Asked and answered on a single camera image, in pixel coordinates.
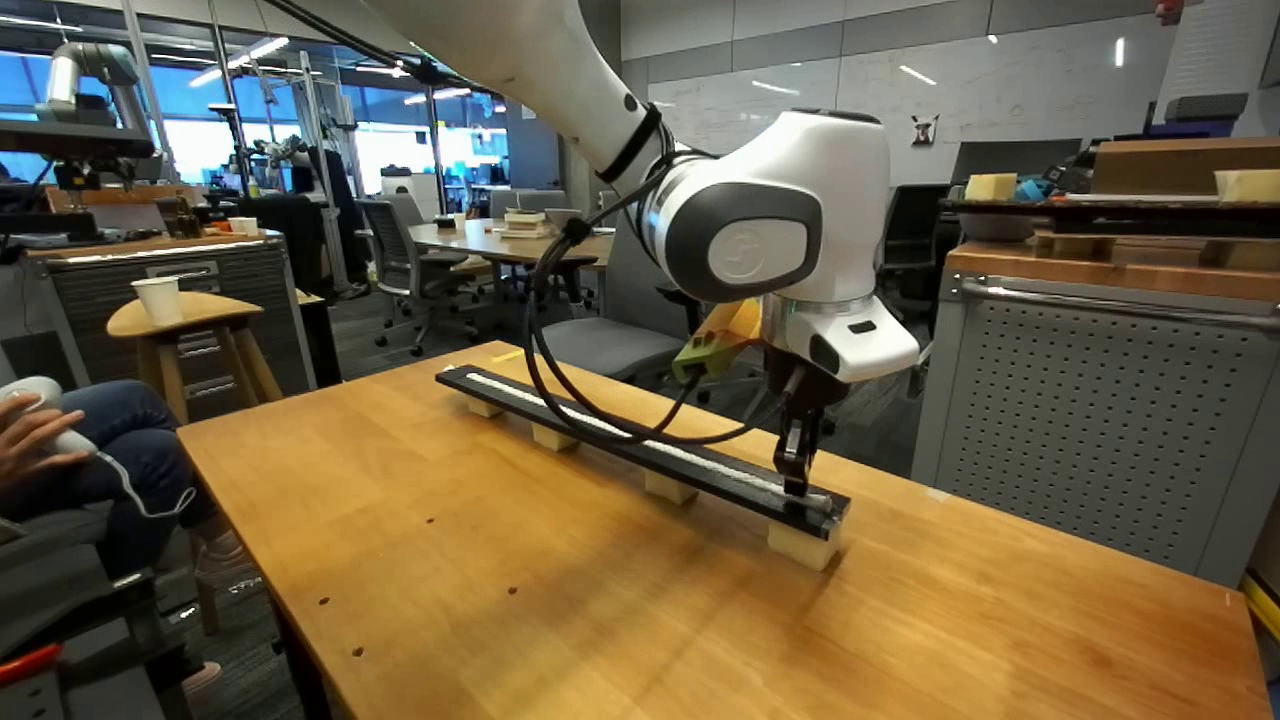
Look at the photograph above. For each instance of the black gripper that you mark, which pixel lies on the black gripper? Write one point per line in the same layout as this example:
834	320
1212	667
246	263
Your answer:
807	383

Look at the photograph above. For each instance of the grey perforated metal cabinet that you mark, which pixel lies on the grey perforated metal cabinet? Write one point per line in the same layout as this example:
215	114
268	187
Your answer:
1094	414

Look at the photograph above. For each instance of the dark drawer cabinet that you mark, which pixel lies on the dark drawer cabinet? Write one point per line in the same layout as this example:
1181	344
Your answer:
254	283

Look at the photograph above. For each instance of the grey office chair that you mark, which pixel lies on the grey office chair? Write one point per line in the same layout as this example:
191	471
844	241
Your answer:
612	344

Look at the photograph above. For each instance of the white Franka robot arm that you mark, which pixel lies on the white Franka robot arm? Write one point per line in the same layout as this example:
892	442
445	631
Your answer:
787	225

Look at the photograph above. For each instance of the white handheld controller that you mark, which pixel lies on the white handheld controller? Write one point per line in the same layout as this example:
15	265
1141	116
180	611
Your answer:
75	442

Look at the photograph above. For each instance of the person's hand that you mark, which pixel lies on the person's hand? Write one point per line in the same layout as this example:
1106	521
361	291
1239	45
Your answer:
27	435

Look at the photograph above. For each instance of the light rail support block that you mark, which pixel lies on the light rail support block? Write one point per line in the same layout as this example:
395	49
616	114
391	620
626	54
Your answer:
480	406
548	436
668	489
800	545

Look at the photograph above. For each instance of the white lamp head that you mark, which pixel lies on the white lamp head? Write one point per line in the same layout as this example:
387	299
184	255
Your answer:
62	82

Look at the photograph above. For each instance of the round wooden stool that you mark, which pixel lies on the round wooden stool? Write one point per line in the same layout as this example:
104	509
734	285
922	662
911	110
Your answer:
227	311

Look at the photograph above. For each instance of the long black grooved rail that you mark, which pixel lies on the long black grooved rail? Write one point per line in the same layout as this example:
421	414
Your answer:
694	471

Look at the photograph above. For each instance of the small black wall sticker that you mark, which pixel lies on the small black wall sticker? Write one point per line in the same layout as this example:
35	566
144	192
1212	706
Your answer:
926	128

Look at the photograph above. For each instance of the light sneaker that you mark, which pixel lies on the light sneaker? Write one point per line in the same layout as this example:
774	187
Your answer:
200	676

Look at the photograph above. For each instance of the yellow foam block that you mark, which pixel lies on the yellow foam block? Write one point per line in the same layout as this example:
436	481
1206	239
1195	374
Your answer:
1250	187
991	189

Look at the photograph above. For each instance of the yellow bar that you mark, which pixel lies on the yellow bar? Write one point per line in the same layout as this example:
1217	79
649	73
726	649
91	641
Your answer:
1265	611

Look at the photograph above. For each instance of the brown cardboard box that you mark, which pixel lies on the brown cardboard box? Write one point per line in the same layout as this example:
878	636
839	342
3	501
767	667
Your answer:
1173	166

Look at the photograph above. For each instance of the black mesh office chair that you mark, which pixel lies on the black mesh office chair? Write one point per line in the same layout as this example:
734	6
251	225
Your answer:
395	255

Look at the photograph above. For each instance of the person's leg in jeans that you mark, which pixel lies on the person's leg in jeans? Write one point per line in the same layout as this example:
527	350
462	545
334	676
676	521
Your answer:
134	454

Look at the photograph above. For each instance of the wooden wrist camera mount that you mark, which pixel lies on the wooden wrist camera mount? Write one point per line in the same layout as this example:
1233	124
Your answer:
726	328

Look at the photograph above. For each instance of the beige stacked boxes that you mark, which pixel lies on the beige stacked boxes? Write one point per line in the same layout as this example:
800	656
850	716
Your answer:
527	221

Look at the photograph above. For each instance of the black tray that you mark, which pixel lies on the black tray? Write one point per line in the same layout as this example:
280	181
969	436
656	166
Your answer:
1132	213

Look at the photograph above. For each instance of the red chair part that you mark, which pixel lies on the red chair part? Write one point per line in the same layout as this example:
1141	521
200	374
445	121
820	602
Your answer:
29	667

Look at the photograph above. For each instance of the white paper cup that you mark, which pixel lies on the white paper cup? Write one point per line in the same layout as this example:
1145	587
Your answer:
157	299

